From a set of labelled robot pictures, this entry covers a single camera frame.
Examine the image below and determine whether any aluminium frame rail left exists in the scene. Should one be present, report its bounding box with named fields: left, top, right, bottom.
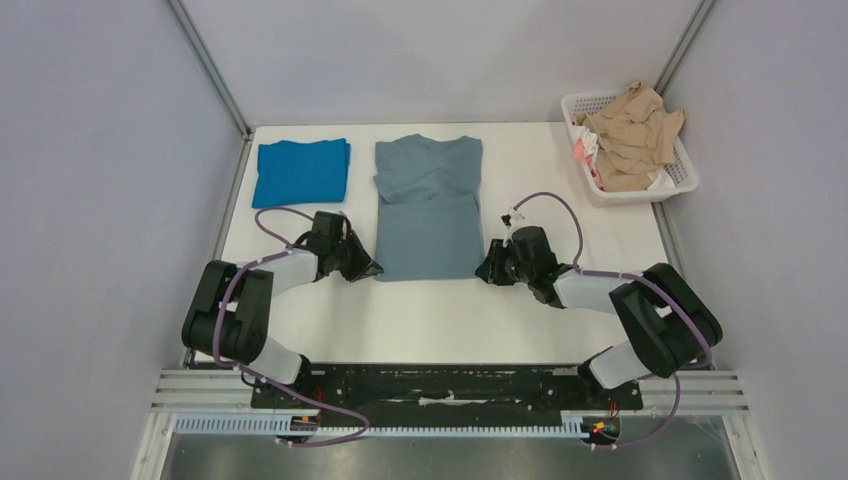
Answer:
left=163, top=0, right=253, bottom=139

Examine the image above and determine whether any white slotted cable duct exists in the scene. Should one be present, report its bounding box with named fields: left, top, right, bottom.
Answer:
left=173, top=413, right=614, bottom=440

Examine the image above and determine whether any pink and white garment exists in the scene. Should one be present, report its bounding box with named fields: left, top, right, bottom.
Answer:
left=571, top=126, right=603, bottom=190

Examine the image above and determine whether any white plastic laundry basket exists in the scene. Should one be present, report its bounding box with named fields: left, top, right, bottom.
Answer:
left=560, top=89, right=700, bottom=207

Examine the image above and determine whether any aluminium frame rail right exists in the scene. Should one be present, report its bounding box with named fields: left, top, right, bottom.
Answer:
left=654, top=0, right=718, bottom=96

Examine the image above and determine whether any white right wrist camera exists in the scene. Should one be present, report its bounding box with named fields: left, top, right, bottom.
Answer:
left=501, top=207, right=527, bottom=246

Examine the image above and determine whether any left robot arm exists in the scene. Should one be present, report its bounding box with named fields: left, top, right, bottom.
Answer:
left=181, top=207, right=384, bottom=408

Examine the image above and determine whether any beige t-shirt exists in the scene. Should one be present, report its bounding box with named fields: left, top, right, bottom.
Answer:
left=574, top=82, right=686, bottom=192

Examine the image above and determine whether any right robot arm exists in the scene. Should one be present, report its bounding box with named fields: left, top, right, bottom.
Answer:
left=475, top=226, right=723, bottom=408

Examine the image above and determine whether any folded bright blue t-shirt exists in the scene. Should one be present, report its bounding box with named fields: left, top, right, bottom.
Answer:
left=251, top=138, right=351, bottom=209

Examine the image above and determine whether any aluminium frame rail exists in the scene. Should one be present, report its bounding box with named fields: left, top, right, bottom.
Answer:
left=654, top=0, right=718, bottom=96
left=163, top=0, right=253, bottom=139

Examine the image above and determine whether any grey-blue t-shirt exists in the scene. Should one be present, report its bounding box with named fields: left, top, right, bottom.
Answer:
left=374, top=134, right=484, bottom=282

